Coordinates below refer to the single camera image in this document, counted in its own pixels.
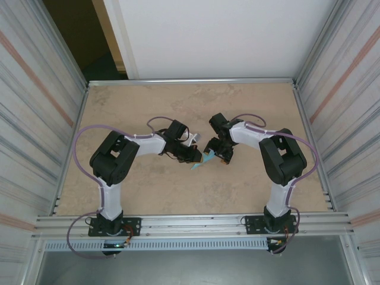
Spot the short aluminium frame upright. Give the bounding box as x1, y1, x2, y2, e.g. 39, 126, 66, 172
341, 234, 362, 285
21, 237, 45, 285

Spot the wide aluminium mounting rail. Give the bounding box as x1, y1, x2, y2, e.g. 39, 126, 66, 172
31, 211, 356, 240

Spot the white door frame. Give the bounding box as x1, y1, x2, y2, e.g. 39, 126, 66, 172
91, 0, 140, 80

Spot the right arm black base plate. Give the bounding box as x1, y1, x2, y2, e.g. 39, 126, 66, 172
245, 215, 297, 235

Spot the grey metal sheet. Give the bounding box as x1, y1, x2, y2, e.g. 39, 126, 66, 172
35, 236, 356, 285

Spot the aluminium corner post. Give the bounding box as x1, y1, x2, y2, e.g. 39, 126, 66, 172
28, 0, 90, 90
293, 0, 356, 84

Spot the slotted grey cable duct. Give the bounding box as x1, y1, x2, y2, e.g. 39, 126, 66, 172
43, 238, 270, 252

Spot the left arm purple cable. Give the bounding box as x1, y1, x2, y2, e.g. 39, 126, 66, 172
65, 116, 176, 261

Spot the light blue paper sheet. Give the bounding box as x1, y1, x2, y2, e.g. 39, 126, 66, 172
189, 150, 216, 171

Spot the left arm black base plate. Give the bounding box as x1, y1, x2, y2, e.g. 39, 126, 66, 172
88, 217, 142, 238

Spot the aluminium table edge rail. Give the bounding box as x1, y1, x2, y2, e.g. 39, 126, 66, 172
52, 84, 90, 216
87, 77, 297, 87
292, 83, 338, 212

